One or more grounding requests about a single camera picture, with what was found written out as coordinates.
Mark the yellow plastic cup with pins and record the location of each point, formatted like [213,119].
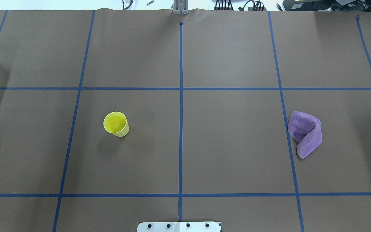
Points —
[116,124]

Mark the purple cloth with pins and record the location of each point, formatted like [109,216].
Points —
[306,130]

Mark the grey metal camera post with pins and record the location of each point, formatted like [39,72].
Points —
[180,7]

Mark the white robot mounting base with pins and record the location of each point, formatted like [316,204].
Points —
[193,226]

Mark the black equipment box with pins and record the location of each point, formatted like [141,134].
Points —
[332,5]

